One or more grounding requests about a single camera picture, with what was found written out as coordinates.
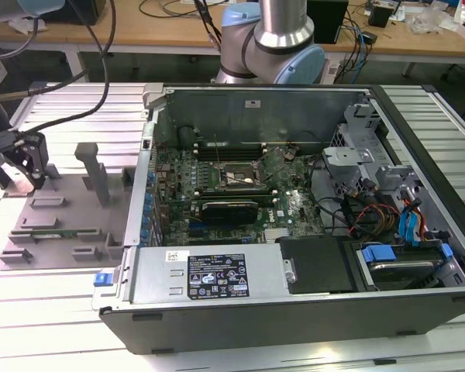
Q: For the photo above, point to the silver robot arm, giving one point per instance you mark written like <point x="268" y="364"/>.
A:
<point x="279" y="31"/>

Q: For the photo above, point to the CPU socket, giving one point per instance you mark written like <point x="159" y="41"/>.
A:
<point x="236" y="174"/>

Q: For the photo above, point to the grey parts rack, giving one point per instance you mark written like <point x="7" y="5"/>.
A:
<point x="69" y="201"/>

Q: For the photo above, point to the green RAM stick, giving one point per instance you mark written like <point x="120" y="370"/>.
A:
<point x="62" y="234"/>

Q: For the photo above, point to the crumpled clear plastic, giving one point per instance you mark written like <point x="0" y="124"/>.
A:
<point x="21" y="25"/>

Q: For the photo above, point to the blue case latch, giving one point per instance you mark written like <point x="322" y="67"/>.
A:
<point x="102" y="280"/>

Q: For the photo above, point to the large black box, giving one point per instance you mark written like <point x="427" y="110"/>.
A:
<point x="83" y="15"/>

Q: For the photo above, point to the silver power supply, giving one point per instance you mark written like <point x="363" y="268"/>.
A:
<point x="155" y="271"/>

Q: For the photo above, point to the wooden desk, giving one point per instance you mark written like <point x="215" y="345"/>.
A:
<point x="159" y="31"/>

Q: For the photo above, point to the thin metal locking lever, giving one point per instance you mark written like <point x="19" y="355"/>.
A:
<point x="218" y="149"/>

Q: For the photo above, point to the black RAM slot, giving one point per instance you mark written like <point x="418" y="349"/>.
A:
<point x="240" y="147"/>
<point x="232" y="190"/>
<point x="264" y="198"/>
<point x="240" y="155"/>

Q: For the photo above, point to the black graphics card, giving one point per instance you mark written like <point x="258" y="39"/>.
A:
<point x="228" y="213"/>

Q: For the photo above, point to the white sticker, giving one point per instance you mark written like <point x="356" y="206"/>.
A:
<point x="252" y="103"/>

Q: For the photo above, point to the small silver heatsink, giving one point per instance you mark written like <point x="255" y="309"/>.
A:
<point x="277" y="235"/>

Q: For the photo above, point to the green motherboard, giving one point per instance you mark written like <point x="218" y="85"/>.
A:
<point x="290" y="201"/>

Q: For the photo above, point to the black open PC case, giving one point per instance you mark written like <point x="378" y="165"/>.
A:
<point x="255" y="329"/>

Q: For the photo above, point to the black plastic shroud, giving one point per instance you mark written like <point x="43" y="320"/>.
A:
<point x="317" y="263"/>

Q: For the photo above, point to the grey metal drive cage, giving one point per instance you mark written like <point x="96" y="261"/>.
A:
<point x="345" y="157"/>

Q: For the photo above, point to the black tower box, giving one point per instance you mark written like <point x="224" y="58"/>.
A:
<point x="329" y="19"/>

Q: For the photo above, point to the small black device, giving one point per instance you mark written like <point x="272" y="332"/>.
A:
<point x="370" y="36"/>

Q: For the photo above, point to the small black box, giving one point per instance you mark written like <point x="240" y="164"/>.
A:
<point x="379" y="17"/>

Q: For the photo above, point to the hard disk in blue carrier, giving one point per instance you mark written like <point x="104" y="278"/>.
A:
<point x="403" y="271"/>

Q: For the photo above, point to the clear plastic bags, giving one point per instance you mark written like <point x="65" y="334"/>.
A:
<point x="430" y="19"/>

